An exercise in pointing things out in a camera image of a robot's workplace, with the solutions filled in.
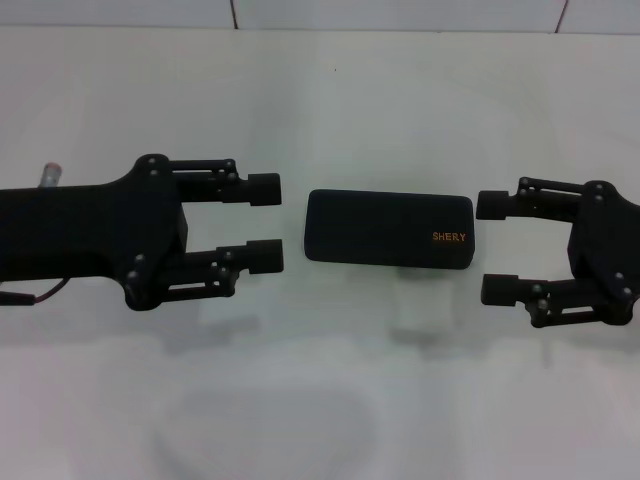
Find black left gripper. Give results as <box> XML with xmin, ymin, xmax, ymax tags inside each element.
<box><xmin>0</xmin><ymin>153</ymin><xmax>192</xmax><ymax>313</ymax></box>

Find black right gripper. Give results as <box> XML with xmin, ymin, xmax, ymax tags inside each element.
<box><xmin>475</xmin><ymin>175</ymin><xmax>640</xmax><ymax>330</ymax></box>

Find black glasses case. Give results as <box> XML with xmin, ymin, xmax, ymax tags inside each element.
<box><xmin>301</xmin><ymin>187</ymin><xmax>476</xmax><ymax>272</ymax></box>

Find thin dark arm cable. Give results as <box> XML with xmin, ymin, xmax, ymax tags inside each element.
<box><xmin>0</xmin><ymin>276</ymin><xmax>70</xmax><ymax>307</ymax></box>

